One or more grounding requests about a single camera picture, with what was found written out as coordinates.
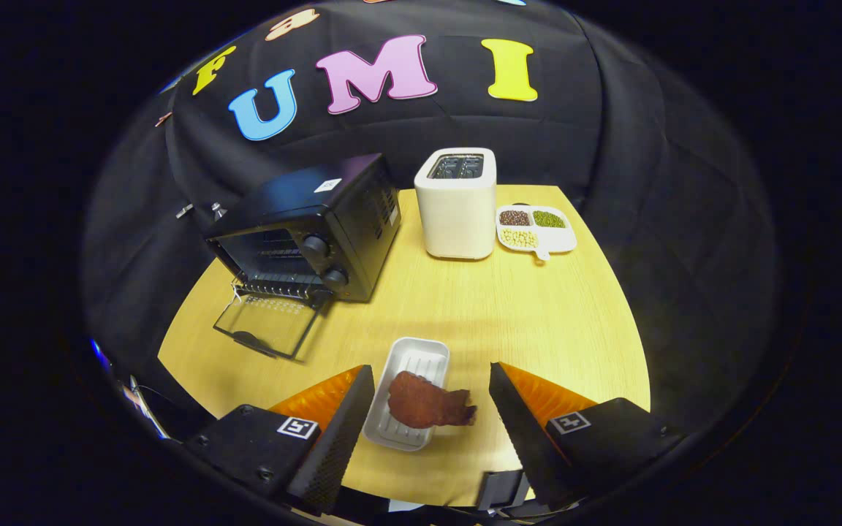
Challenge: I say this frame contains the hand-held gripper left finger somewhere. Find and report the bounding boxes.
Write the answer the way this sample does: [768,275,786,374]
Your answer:
[187,364,376,516]

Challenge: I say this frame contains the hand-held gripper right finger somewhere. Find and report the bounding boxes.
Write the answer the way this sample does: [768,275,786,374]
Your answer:
[488,362,687,512]

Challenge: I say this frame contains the brown meat piece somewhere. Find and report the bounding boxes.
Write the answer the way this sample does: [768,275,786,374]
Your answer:
[387,370,478,430]

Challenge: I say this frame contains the black toaster oven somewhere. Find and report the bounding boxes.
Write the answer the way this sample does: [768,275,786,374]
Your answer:
[203,153,402,362]

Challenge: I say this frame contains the white toaster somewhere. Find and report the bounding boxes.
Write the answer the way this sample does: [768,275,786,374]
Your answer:
[414,148,498,261]

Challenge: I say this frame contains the white ribbed tray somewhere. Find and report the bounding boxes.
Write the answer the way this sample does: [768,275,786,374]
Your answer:
[363,337,451,452]

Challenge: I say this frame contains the white divided dish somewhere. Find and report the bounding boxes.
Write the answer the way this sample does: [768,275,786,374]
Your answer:
[496,205,578,262]

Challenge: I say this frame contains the black backdrop cloth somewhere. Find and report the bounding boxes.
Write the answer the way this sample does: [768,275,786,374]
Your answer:
[85,0,780,439]

